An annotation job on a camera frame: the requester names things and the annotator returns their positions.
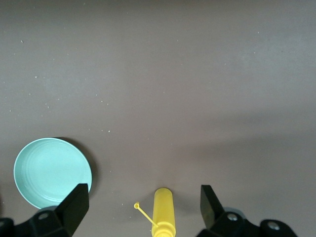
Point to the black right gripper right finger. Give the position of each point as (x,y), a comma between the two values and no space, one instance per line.
(214,219)

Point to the mint green plate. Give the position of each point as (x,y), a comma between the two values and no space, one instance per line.
(49,170)

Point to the yellow squeeze sauce bottle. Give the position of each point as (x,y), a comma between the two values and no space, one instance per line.
(164,209)

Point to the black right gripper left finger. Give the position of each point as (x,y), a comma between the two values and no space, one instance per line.
(66,217)

